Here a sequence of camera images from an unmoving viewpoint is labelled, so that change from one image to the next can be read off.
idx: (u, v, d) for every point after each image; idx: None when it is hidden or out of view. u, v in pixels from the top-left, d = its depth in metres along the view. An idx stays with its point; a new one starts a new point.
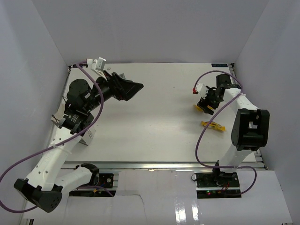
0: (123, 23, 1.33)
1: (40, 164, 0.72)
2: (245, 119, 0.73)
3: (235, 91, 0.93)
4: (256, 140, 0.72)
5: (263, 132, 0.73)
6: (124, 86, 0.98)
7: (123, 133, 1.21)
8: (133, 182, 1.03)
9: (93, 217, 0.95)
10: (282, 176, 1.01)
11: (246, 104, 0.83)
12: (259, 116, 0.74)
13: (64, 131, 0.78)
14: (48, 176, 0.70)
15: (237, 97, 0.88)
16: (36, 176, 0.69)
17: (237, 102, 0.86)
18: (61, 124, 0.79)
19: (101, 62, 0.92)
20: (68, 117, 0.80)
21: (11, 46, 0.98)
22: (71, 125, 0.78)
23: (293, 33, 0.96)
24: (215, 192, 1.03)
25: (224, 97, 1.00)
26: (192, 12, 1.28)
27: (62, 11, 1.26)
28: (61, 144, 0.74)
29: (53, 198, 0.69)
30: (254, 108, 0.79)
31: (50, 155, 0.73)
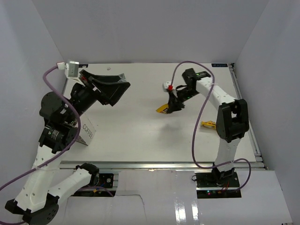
0: (123, 23, 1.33)
1: (26, 186, 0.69)
2: (227, 114, 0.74)
3: (207, 81, 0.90)
4: (240, 128, 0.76)
5: (244, 120, 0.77)
6: (107, 90, 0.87)
7: (123, 133, 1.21)
8: (133, 182, 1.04)
9: (93, 217, 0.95)
10: (282, 177, 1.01)
11: (222, 97, 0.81)
12: (238, 106, 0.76)
13: (46, 149, 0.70)
14: (35, 198, 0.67)
15: (211, 91, 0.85)
16: (25, 199, 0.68)
17: (214, 95, 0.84)
18: (41, 141, 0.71)
19: (74, 67, 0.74)
20: (48, 133, 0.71)
21: (11, 46, 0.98)
22: (52, 143, 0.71)
23: (293, 33, 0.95)
24: (215, 191, 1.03)
25: (198, 88, 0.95)
26: (192, 12, 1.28)
27: (61, 11, 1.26)
28: (44, 165, 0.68)
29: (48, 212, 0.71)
30: (232, 100, 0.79)
31: (34, 176, 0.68)
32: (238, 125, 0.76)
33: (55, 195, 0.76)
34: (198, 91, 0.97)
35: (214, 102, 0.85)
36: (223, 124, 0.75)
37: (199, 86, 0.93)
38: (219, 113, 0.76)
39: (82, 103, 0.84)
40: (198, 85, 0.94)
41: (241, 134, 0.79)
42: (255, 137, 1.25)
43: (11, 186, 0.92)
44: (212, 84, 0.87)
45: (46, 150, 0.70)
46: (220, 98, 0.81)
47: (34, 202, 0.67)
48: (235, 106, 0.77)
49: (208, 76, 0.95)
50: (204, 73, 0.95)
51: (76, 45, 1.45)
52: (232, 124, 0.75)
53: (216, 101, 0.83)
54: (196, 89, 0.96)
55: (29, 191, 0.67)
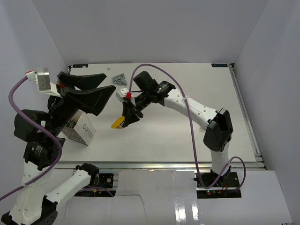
0: (123, 23, 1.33)
1: (18, 202, 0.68)
2: (217, 130, 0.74)
3: (175, 95, 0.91)
4: (228, 135, 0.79)
5: (229, 127, 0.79)
6: (88, 100, 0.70)
7: (123, 133, 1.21)
8: (133, 182, 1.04)
9: (93, 217, 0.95)
10: (282, 177, 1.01)
11: (203, 112, 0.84)
12: (220, 116, 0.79)
13: (31, 166, 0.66)
14: (27, 213, 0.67)
15: (187, 106, 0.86)
16: (18, 214, 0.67)
17: (193, 112, 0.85)
18: (27, 158, 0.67)
19: (44, 79, 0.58)
20: (32, 149, 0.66)
21: (11, 46, 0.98)
22: (37, 160, 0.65)
23: (293, 33, 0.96)
24: (215, 191, 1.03)
25: (166, 102, 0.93)
26: (192, 12, 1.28)
27: (61, 11, 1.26)
28: (31, 183, 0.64)
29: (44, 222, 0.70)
30: (214, 113, 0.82)
31: (24, 192, 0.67)
32: (226, 133, 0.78)
33: (53, 201, 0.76)
34: (163, 104, 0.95)
35: (195, 117, 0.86)
36: (214, 139, 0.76)
37: (168, 102, 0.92)
38: (207, 131, 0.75)
39: (63, 115, 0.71)
40: (166, 101, 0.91)
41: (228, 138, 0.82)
42: (255, 137, 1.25)
43: None
44: (185, 98, 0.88)
45: (31, 167, 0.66)
46: (200, 114, 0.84)
47: (26, 217, 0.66)
48: (216, 117, 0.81)
49: (171, 87, 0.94)
50: (167, 86, 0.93)
51: (76, 45, 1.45)
52: (221, 135, 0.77)
53: (197, 118, 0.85)
54: (164, 104, 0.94)
55: (22, 206, 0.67)
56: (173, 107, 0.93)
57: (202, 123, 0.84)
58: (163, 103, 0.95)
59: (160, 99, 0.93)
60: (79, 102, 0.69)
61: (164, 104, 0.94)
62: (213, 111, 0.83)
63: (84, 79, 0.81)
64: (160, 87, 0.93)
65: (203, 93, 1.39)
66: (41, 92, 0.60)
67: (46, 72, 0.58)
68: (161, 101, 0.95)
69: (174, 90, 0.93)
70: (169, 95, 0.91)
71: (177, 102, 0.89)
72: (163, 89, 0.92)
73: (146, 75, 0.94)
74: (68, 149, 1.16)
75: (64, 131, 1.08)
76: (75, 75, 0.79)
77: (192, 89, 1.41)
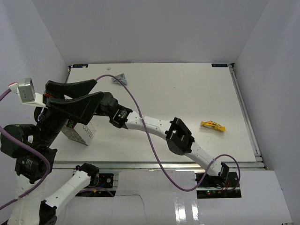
0: (123, 23, 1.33)
1: (15, 212, 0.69)
2: (176, 138, 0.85)
3: (135, 118, 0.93)
4: (188, 139, 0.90)
5: (185, 131, 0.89)
6: (76, 108, 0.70)
7: (123, 133, 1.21)
8: (133, 182, 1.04)
9: (93, 217, 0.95)
10: (282, 176, 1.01)
11: (159, 125, 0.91)
12: (175, 124, 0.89)
13: (24, 178, 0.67)
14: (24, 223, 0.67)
15: (145, 124, 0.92)
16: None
17: (152, 128, 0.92)
18: (18, 171, 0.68)
19: (26, 90, 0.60)
20: (22, 163, 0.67)
21: (11, 47, 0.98)
22: (28, 173, 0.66)
23: (294, 32, 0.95)
24: (215, 191, 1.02)
25: (128, 126, 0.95)
26: (193, 12, 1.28)
27: (61, 11, 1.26)
28: (25, 195, 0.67)
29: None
30: (168, 122, 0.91)
31: (18, 205, 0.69)
32: (185, 138, 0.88)
33: (52, 206, 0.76)
34: (127, 127, 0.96)
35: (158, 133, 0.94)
36: (177, 147, 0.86)
37: (129, 126, 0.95)
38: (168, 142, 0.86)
39: (53, 126, 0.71)
40: (127, 124, 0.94)
41: (191, 139, 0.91)
42: (255, 137, 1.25)
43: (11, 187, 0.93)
44: (142, 118, 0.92)
45: (23, 180, 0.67)
46: (158, 128, 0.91)
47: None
48: (173, 125, 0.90)
49: (129, 110, 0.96)
50: (127, 111, 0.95)
51: (76, 45, 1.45)
52: (181, 141, 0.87)
53: (155, 131, 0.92)
54: (127, 127, 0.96)
55: (18, 217, 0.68)
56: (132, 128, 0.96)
57: (161, 135, 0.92)
58: (126, 127, 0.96)
59: (120, 125, 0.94)
60: (65, 113, 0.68)
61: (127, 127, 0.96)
62: (168, 122, 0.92)
63: (73, 87, 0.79)
64: (120, 114, 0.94)
65: (203, 93, 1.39)
66: (23, 102, 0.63)
67: (26, 83, 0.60)
68: (123, 126, 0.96)
69: (132, 113, 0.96)
70: (128, 120, 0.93)
71: (137, 123, 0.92)
72: (123, 116, 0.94)
73: (113, 103, 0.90)
74: (68, 149, 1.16)
75: (65, 131, 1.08)
76: (63, 83, 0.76)
77: (192, 89, 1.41)
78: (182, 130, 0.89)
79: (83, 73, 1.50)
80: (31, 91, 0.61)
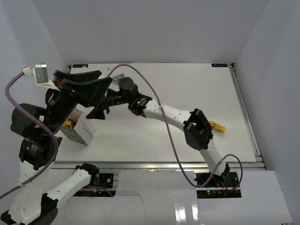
0: (123, 23, 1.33)
1: (16, 201, 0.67)
2: (194, 130, 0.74)
3: (153, 105, 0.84)
4: (208, 133, 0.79)
5: (206, 125, 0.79)
6: (87, 91, 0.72)
7: (123, 133, 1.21)
8: (133, 182, 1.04)
9: (93, 217, 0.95)
10: (281, 176, 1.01)
11: (179, 115, 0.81)
12: (195, 116, 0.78)
13: (28, 165, 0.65)
14: (26, 211, 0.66)
15: (164, 114, 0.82)
16: (16, 213, 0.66)
17: (169, 117, 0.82)
18: (22, 157, 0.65)
19: (41, 71, 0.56)
20: (26, 148, 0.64)
21: (11, 47, 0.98)
22: (34, 158, 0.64)
23: (294, 32, 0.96)
24: (215, 191, 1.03)
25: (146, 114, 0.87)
26: (193, 12, 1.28)
27: (61, 11, 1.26)
28: (28, 182, 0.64)
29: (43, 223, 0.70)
30: (187, 112, 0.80)
31: (21, 193, 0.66)
32: (205, 132, 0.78)
33: (53, 199, 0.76)
34: (145, 116, 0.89)
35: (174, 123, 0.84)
36: (195, 140, 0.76)
37: (147, 114, 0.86)
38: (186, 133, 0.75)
39: (62, 109, 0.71)
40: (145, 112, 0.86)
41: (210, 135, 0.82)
42: (255, 137, 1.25)
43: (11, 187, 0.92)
44: (161, 107, 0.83)
45: (27, 167, 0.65)
46: (176, 118, 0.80)
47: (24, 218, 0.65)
48: (192, 117, 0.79)
49: (149, 99, 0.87)
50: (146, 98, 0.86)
51: (76, 45, 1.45)
52: (201, 134, 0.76)
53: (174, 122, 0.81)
54: (145, 115, 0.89)
55: (20, 206, 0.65)
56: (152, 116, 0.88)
57: (178, 126, 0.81)
58: (144, 116, 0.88)
59: (139, 113, 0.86)
60: (78, 94, 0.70)
61: (146, 116, 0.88)
62: (188, 112, 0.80)
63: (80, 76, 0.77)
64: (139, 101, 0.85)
65: (203, 93, 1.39)
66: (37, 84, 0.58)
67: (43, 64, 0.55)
68: (142, 114, 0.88)
69: (152, 101, 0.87)
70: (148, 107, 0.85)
71: (155, 112, 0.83)
72: (142, 103, 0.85)
73: (132, 88, 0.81)
74: (68, 149, 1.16)
75: (64, 131, 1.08)
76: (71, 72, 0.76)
77: (192, 89, 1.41)
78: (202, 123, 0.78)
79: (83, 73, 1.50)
80: (47, 72, 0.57)
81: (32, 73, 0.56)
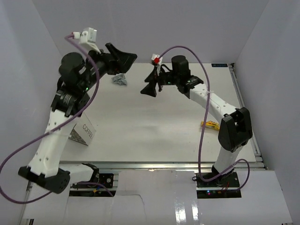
0: (123, 23, 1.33)
1: (40, 151, 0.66)
2: (233, 126, 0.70)
3: (201, 89, 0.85)
4: (245, 137, 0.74)
5: (247, 128, 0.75)
6: (122, 58, 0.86)
7: (123, 133, 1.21)
8: (133, 182, 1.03)
9: (93, 218, 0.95)
10: (281, 176, 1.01)
11: (223, 107, 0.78)
12: (239, 114, 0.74)
13: (60, 114, 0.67)
14: (51, 161, 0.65)
15: (209, 100, 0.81)
16: (38, 164, 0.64)
17: (213, 105, 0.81)
18: (55, 107, 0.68)
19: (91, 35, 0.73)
20: (60, 99, 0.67)
21: (11, 47, 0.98)
22: (66, 108, 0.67)
23: (294, 33, 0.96)
24: (215, 192, 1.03)
25: (191, 95, 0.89)
26: (193, 12, 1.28)
27: (61, 11, 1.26)
28: (57, 130, 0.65)
29: (57, 185, 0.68)
30: (233, 108, 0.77)
31: (47, 141, 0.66)
32: (241, 134, 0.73)
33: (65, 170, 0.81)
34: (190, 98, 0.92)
35: (213, 113, 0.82)
36: (227, 137, 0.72)
37: (192, 94, 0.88)
38: (222, 126, 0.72)
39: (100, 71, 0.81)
40: (191, 93, 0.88)
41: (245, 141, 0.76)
42: (255, 137, 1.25)
43: (11, 186, 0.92)
44: (209, 93, 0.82)
45: (58, 115, 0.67)
46: (219, 108, 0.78)
47: (48, 167, 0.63)
48: (236, 115, 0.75)
49: (200, 82, 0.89)
50: (196, 80, 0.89)
51: None
52: (236, 135, 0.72)
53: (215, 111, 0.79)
54: (189, 96, 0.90)
55: (44, 155, 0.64)
56: (195, 99, 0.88)
57: (219, 118, 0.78)
58: (188, 96, 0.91)
59: (186, 91, 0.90)
60: (115, 56, 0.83)
61: (190, 97, 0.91)
62: (233, 107, 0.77)
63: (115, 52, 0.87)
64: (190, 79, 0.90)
65: None
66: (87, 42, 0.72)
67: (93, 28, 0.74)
68: (187, 94, 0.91)
69: (202, 85, 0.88)
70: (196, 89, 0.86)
71: (201, 95, 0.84)
72: (191, 82, 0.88)
73: (183, 63, 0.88)
74: (68, 149, 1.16)
75: None
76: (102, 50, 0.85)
77: None
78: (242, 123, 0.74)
79: None
80: (93, 34, 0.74)
81: (81, 34, 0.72)
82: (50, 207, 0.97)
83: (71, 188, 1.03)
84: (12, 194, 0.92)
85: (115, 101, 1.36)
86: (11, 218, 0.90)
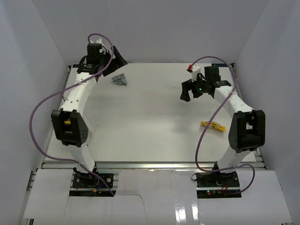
0: (123, 23, 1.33)
1: (70, 98, 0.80)
2: (243, 124, 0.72)
3: (226, 90, 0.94)
4: (255, 142, 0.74)
5: (260, 133, 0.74)
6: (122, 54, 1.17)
7: (123, 134, 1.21)
8: (133, 182, 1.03)
9: (93, 217, 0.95)
10: (282, 176, 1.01)
11: (240, 106, 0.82)
12: (255, 116, 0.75)
13: (83, 74, 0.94)
14: (80, 103, 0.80)
15: (228, 97, 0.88)
16: (69, 105, 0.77)
17: (231, 103, 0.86)
18: (80, 70, 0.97)
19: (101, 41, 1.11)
20: (84, 66, 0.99)
21: (11, 46, 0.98)
22: (89, 70, 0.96)
23: (294, 32, 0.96)
24: (215, 191, 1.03)
25: (215, 95, 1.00)
26: (193, 11, 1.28)
27: (61, 10, 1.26)
28: (85, 82, 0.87)
29: (82, 130, 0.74)
30: (249, 109, 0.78)
31: (76, 90, 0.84)
32: (251, 138, 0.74)
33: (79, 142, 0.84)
34: (214, 99, 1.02)
35: (229, 109, 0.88)
36: (234, 134, 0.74)
37: (216, 93, 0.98)
38: (233, 121, 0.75)
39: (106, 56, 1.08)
40: (215, 92, 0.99)
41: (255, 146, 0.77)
42: None
43: (11, 186, 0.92)
44: (231, 92, 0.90)
45: (83, 74, 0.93)
46: (236, 106, 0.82)
47: (78, 105, 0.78)
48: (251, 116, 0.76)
49: (228, 84, 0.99)
50: (225, 82, 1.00)
51: (76, 45, 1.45)
52: (246, 136, 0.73)
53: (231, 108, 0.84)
54: (214, 95, 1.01)
55: (74, 99, 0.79)
56: (219, 97, 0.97)
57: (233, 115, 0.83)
58: (213, 95, 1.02)
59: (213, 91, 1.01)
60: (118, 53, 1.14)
61: (214, 96, 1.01)
62: (250, 108, 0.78)
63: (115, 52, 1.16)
64: (218, 81, 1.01)
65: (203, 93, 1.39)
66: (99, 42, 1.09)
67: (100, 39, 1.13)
68: (212, 93, 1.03)
69: (229, 87, 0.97)
70: (220, 89, 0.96)
71: (223, 94, 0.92)
72: (220, 84, 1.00)
73: (214, 69, 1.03)
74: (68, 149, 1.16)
75: None
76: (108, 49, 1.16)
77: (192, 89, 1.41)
78: (255, 126, 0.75)
79: None
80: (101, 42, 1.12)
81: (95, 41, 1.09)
82: (50, 207, 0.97)
83: (71, 188, 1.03)
84: (12, 193, 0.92)
85: (115, 101, 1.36)
86: (10, 219, 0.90)
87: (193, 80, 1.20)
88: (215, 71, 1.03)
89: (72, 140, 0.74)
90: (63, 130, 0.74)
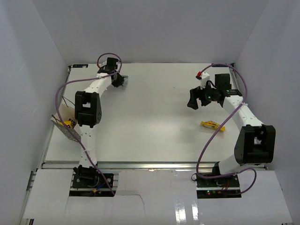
0: (124, 23, 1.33)
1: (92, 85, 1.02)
2: (250, 139, 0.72)
3: (236, 100, 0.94)
4: (262, 158, 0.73)
5: (268, 150, 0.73)
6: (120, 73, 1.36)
7: (123, 133, 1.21)
8: (134, 182, 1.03)
9: (93, 217, 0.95)
10: (282, 176, 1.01)
11: (249, 118, 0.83)
12: (264, 131, 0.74)
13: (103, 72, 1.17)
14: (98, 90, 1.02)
15: (238, 108, 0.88)
16: (90, 89, 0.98)
17: (240, 115, 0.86)
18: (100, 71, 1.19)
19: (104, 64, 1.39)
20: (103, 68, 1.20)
21: (11, 46, 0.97)
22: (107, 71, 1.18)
23: (295, 33, 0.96)
24: (215, 192, 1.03)
25: (224, 105, 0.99)
26: (193, 12, 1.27)
27: (61, 11, 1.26)
28: (103, 78, 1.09)
29: (97, 112, 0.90)
30: (258, 123, 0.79)
31: (96, 82, 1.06)
32: (259, 153, 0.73)
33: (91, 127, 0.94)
34: (222, 107, 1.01)
35: (238, 120, 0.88)
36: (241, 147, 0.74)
37: (226, 102, 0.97)
38: (241, 134, 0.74)
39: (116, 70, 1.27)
40: (224, 101, 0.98)
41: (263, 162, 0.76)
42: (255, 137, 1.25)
43: (11, 185, 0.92)
44: (241, 103, 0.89)
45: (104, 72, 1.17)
46: (244, 118, 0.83)
47: (97, 90, 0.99)
48: (260, 131, 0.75)
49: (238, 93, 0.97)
50: (235, 91, 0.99)
51: (76, 45, 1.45)
52: (253, 151, 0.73)
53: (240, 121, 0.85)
54: (223, 104, 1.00)
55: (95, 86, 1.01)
56: (227, 108, 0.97)
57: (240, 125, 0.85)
58: (222, 104, 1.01)
59: (221, 100, 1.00)
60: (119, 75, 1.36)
61: (223, 105, 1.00)
62: (259, 123, 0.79)
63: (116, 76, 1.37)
64: (228, 90, 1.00)
65: None
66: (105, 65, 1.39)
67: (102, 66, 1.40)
68: (221, 102, 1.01)
69: (238, 96, 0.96)
70: (229, 98, 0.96)
71: (233, 104, 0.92)
72: (230, 92, 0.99)
73: (225, 78, 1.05)
74: (68, 149, 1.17)
75: (65, 131, 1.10)
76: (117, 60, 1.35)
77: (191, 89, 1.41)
78: (263, 141, 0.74)
79: (83, 73, 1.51)
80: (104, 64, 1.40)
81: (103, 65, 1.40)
82: (50, 207, 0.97)
83: (71, 188, 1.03)
84: (12, 193, 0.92)
85: (115, 101, 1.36)
86: (10, 218, 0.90)
87: (202, 87, 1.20)
88: (226, 79, 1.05)
89: (88, 120, 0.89)
90: (81, 109, 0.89)
